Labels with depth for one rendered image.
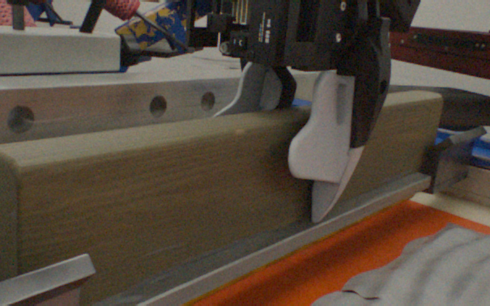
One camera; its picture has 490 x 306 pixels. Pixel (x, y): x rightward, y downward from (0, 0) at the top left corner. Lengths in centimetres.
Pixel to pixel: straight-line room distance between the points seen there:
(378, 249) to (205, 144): 20
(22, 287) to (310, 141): 16
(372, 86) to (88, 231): 17
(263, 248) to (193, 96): 30
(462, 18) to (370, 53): 212
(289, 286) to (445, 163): 21
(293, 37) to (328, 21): 4
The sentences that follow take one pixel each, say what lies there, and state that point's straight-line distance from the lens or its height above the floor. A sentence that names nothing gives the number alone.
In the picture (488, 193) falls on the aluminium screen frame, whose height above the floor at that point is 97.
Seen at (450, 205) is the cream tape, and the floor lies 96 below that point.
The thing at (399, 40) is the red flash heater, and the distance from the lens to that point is 147.
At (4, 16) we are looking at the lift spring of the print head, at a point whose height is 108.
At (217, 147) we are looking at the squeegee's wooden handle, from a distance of 26.
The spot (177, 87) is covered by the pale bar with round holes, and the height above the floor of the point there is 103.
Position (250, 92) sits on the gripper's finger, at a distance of 33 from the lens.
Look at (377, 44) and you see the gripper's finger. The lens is 30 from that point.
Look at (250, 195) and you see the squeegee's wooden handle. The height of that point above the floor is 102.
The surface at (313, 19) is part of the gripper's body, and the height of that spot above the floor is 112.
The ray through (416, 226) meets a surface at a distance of 47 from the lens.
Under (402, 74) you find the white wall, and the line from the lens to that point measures 250.
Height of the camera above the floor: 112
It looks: 15 degrees down
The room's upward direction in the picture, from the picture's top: 6 degrees clockwise
